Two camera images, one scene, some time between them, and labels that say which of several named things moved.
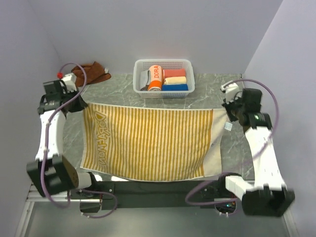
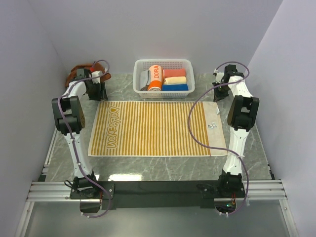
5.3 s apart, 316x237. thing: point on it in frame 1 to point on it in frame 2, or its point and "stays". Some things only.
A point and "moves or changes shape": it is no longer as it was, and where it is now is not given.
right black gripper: x=231 y=117 to x=218 y=96
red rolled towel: x=174 y=73 stays
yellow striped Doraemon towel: x=142 y=143 moves or changes shape
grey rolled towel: x=145 y=80 stays
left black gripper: x=81 y=104 to x=101 y=94
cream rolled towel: x=175 y=80 stays
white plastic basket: x=142 y=65 stays
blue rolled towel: x=175 y=87 stays
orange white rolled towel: x=156 y=80 stays
